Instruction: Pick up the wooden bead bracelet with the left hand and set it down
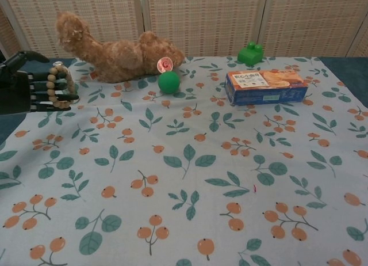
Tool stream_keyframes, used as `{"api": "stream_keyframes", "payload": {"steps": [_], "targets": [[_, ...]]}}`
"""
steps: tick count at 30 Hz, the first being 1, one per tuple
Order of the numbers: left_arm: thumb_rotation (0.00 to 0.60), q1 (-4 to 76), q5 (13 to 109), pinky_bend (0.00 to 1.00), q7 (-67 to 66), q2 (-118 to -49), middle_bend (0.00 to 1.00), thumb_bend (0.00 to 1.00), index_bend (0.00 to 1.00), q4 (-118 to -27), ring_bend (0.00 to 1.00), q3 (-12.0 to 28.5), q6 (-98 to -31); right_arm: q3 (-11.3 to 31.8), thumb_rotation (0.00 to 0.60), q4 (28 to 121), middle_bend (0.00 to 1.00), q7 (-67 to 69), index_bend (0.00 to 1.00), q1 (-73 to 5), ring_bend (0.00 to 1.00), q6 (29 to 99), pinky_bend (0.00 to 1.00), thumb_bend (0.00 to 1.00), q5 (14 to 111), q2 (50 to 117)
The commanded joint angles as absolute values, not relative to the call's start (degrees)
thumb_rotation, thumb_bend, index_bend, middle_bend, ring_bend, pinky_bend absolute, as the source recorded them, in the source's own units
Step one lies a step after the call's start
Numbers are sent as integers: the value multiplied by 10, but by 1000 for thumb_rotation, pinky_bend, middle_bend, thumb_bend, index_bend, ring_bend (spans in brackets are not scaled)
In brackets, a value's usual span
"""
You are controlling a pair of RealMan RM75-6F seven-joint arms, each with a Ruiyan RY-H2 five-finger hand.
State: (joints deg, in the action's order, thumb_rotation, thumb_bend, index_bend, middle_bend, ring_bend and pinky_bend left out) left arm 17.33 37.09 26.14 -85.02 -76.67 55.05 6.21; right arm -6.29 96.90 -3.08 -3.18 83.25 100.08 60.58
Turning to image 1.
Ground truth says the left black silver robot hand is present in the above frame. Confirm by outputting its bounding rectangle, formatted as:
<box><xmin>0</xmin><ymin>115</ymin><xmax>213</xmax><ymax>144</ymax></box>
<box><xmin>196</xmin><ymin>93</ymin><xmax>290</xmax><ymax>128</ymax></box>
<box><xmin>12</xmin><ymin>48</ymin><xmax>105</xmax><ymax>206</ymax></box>
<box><xmin>0</xmin><ymin>50</ymin><xmax>80</xmax><ymax>116</ymax></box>

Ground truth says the small brown object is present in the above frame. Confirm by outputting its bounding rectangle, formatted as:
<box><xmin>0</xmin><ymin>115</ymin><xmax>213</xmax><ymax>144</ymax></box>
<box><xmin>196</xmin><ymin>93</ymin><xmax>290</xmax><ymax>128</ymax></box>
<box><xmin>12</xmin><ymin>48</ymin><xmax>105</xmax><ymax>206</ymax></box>
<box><xmin>45</xmin><ymin>66</ymin><xmax>76</xmax><ymax>111</ymax></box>

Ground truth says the small white bottle green label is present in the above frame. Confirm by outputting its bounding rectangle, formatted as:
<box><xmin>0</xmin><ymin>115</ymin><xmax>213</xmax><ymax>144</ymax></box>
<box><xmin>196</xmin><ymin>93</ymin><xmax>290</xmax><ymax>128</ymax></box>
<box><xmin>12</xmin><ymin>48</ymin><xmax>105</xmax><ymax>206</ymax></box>
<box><xmin>52</xmin><ymin>60</ymin><xmax>80</xmax><ymax>103</ymax></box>

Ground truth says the brown teddy bear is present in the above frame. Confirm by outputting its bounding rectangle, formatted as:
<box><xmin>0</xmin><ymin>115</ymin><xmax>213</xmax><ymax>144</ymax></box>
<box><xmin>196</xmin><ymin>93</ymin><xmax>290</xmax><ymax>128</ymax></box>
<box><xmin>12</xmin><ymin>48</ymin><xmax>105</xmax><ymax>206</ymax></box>
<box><xmin>55</xmin><ymin>11</ymin><xmax>186</xmax><ymax>84</ymax></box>

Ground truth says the small cup red white lid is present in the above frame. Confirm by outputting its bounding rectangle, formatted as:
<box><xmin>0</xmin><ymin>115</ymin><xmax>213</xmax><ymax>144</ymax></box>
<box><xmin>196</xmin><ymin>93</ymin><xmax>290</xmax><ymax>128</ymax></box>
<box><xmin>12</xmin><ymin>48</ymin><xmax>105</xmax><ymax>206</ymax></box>
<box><xmin>156</xmin><ymin>56</ymin><xmax>174</xmax><ymax>74</ymax></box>

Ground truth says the green ball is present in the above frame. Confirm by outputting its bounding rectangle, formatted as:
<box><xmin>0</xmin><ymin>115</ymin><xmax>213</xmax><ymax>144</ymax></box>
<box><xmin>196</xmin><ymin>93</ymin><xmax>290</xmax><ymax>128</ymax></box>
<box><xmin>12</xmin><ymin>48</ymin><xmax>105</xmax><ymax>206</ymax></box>
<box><xmin>158</xmin><ymin>71</ymin><xmax>181</xmax><ymax>94</ymax></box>

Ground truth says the floral leaf fruit tablecloth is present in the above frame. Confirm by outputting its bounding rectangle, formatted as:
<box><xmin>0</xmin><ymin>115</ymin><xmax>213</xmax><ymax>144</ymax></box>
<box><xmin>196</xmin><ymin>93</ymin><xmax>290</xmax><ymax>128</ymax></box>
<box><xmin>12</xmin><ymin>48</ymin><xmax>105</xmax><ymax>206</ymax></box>
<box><xmin>0</xmin><ymin>56</ymin><xmax>368</xmax><ymax>266</ymax></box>

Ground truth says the woven beige folding screen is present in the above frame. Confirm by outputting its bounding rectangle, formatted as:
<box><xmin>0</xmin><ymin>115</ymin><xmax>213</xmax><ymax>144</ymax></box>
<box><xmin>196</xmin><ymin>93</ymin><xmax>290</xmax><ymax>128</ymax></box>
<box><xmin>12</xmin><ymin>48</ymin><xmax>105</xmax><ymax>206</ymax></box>
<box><xmin>0</xmin><ymin>0</ymin><xmax>368</xmax><ymax>59</ymax></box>

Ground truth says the green toy building block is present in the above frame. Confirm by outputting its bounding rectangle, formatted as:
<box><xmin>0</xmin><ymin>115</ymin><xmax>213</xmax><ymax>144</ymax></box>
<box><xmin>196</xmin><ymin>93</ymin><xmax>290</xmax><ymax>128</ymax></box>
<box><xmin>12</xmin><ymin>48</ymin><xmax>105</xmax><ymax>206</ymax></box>
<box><xmin>237</xmin><ymin>40</ymin><xmax>265</xmax><ymax>67</ymax></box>

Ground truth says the blue orange biscuit box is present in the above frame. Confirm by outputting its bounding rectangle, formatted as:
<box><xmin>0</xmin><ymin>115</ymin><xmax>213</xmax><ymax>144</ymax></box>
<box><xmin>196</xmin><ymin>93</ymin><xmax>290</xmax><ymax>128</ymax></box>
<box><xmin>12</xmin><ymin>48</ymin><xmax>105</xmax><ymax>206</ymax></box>
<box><xmin>224</xmin><ymin>69</ymin><xmax>310</xmax><ymax>107</ymax></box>

